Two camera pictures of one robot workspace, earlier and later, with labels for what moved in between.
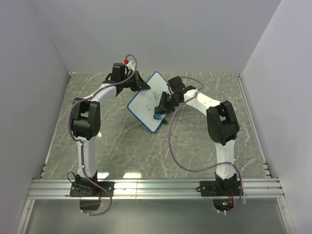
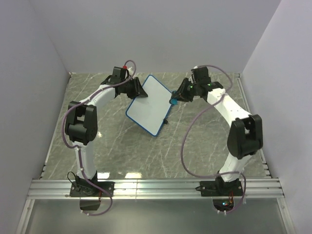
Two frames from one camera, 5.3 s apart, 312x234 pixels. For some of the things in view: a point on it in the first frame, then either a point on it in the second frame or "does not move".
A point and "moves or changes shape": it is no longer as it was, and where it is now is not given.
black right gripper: (162, 107) → (182, 94)
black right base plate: (220, 188) does not move
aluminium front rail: (59, 189) does not move
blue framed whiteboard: (144, 104) moves or changes shape
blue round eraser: (158, 116) moves or changes shape
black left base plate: (91, 188) does not move
